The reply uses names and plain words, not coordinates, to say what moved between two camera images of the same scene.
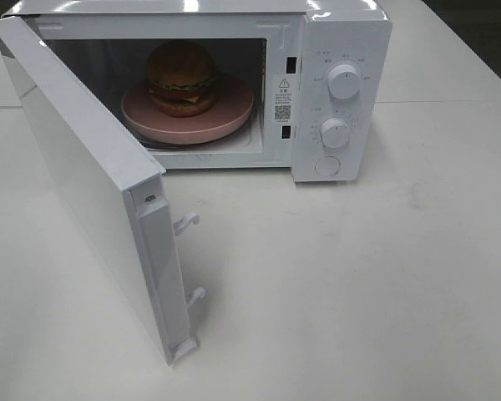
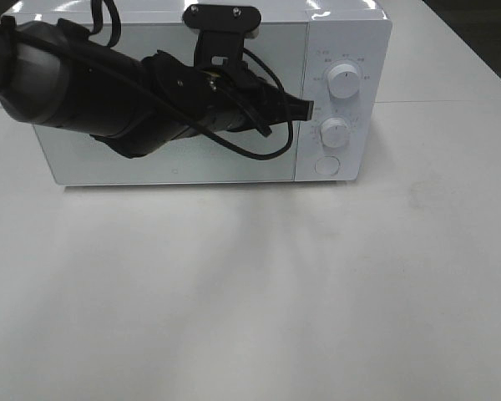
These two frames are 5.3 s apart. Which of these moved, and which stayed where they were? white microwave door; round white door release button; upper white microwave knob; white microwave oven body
Moved: white microwave door
Stayed: round white door release button; white microwave oven body; upper white microwave knob
